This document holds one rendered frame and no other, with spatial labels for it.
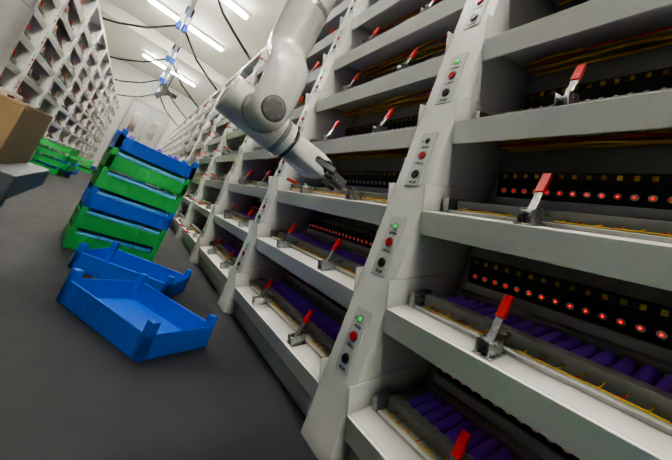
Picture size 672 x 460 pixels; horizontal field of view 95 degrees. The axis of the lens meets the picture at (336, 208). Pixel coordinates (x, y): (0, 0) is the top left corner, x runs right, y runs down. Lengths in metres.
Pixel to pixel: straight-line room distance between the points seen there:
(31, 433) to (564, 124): 0.83
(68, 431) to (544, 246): 0.68
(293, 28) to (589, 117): 0.53
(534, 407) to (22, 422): 0.63
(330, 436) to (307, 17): 0.80
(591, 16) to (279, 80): 0.52
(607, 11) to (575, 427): 0.58
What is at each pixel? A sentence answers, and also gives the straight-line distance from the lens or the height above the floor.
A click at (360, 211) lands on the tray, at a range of 0.74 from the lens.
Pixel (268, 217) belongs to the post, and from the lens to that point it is 1.19.
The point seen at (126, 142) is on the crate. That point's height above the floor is 0.43.
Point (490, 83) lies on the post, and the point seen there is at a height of 0.81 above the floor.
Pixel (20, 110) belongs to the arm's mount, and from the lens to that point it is 0.66.
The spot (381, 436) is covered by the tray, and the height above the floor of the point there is 0.10.
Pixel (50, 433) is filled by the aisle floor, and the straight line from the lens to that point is 0.61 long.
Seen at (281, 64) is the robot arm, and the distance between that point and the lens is 0.62.
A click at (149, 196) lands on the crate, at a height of 0.27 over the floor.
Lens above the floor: 0.35
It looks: 8 degrees up
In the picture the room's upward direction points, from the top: 22 degrees clockwise
